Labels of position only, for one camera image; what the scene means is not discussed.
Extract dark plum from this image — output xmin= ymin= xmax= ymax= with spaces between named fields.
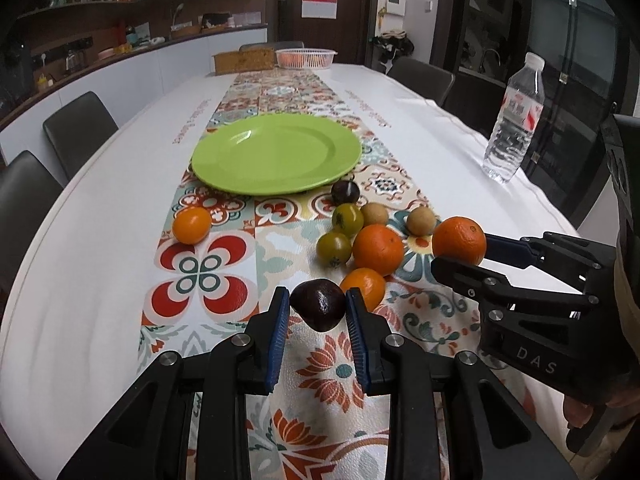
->
xmin=290 ymin=278 xmax=347 ymax=333
xmin=331 ymin=180 xmax=360 ymax=206

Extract white tablecloth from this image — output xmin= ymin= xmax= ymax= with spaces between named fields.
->
xmin=1 ymin=73 xmax=574 ymax=479

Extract green tomato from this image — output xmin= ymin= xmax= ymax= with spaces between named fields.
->
xmin=316 ymin=231 xmax=352 ymax=268
xmin=332 ymin=203 xmax=364 ymax=238

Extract right hand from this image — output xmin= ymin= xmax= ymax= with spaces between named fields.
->
xmin=563 ymin=387 xmax=640 ymax=428

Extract dark glass sliding door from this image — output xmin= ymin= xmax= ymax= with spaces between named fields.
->
xmin=524 ymin=0 xmax=625 ymax=218

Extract wall intercom panel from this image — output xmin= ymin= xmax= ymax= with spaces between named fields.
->
xmin=385 ymin=0 xmax=405 ymax=16

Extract grey chair far left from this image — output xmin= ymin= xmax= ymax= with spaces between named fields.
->
xmin=42 ymin=91 xmax=118 ymax=180

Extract plastic fruit basket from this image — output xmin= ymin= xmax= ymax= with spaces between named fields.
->
xmin=276 ymin=48 xmax=336 ymax=70

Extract tan longan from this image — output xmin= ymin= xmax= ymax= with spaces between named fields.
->
xmin=360 ymin=202 xmax=390 ymax=226
xmin=406 ymin=206 xmax=437 ymax=237

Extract grey chair near left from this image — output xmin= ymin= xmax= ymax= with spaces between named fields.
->
xmin=0 ymin=151 xmax=63 ymax=312

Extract patterned table runner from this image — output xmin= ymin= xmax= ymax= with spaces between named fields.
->
xmin=134 ymin=66 xmax=539 ymax=480

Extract grey chair head end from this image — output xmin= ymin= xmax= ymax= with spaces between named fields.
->
xmin=239 ymin=40 xmax=305 ymax=51

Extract large orange mandarin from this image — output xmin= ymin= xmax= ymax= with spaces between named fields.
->
xmin=352 ymin=224 xmax=404 ymax=276

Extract green plate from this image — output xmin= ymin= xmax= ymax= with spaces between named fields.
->
xmin=191 ymin=114 xmax=361 ymax=196

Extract small orange mandarin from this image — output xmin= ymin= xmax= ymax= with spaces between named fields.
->
xmin=340 ymin=268 xmax=386 ymax=312

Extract white lower cabinets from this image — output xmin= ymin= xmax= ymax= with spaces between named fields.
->
xmin=1 ymin=24 xmax=268 ymax=174

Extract dark wooden door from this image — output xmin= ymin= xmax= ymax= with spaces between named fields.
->
xmin=267 ymin=0 xmax=376 ymax=65

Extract small orange kumquat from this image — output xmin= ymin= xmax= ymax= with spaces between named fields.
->
xmin=171 ymin=207 xmax=212 ymax=245

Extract grey chair right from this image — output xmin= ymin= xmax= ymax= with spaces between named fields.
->
xmin=387 ymin=58 xmax=456 ymax=106

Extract grey chair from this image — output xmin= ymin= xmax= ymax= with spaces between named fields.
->
xmin=42 ymin=91 xmax=118 ymax=180
xmin=0 ymin=151 xmax=63 ymax=312
xmin=387 ymin=58 xmax=456 ymax=106

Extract clear water bottle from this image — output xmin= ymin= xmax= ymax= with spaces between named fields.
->
xmin=483 ymin=52 xmax=544 ymax=183

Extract wicker box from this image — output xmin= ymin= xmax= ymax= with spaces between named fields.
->
xmin=213 ymin=49 xmax=276 ymax=76

